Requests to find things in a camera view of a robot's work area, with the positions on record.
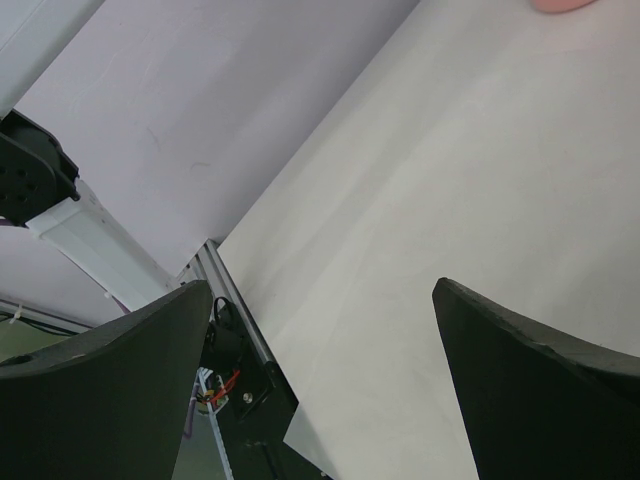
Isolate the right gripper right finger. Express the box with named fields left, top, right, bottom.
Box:
left=432, top=278, right=639, bottom=479

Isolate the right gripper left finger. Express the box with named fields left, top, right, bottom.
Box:
left=1, top=280, right=213, bottom=479

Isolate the white wrapping paper sheet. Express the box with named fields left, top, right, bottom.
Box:
left=219, top=1, right=639, bottom=479

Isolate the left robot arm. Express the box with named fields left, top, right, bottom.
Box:
left=1, top=110, right=179, bottom=311

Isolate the pink cylindrical vase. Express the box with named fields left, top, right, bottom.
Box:
left=529, top=0, right=595, bottom=14

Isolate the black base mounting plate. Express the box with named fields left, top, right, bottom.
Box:
left=199, top=297, right=329, bottom=479

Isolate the white slotted cable duct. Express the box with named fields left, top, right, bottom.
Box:
left=197, top=368, right=234, bottom=480

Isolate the aluminium front rail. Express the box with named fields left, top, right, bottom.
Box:
left=177, top=238, right=301, bottom=406

